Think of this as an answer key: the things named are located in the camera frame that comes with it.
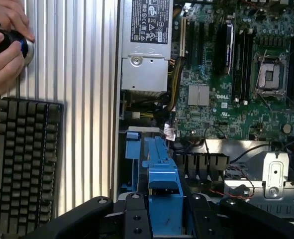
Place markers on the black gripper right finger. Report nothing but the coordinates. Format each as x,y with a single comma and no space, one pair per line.
204,219

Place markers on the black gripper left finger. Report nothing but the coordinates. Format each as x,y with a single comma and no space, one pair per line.
136,219

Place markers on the blue disk carrier in bay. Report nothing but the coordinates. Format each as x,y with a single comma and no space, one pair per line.
132,147

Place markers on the person's hand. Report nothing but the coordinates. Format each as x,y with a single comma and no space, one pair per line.
2,77

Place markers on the black plastic air shroud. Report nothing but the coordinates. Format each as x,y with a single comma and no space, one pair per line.
201,164

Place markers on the silver metal drive cage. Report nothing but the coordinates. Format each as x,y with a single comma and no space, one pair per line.
276,171

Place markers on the green motherboard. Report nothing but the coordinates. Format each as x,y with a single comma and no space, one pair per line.
211,119

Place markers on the coin cell battery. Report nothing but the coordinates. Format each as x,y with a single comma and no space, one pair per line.
286,128

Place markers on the black keyboard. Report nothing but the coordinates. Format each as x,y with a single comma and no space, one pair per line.
27,161

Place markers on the silver chipset heatsink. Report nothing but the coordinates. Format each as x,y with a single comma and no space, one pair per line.
199,95

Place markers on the black open PC case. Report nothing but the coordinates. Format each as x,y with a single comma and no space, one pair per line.
117,74

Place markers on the silver power supply unit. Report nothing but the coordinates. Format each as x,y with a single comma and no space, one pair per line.
146,72

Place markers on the CPU socket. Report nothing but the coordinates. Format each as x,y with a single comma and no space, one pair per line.
269,74

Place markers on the beige expansion slot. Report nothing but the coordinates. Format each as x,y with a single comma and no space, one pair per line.
183,37

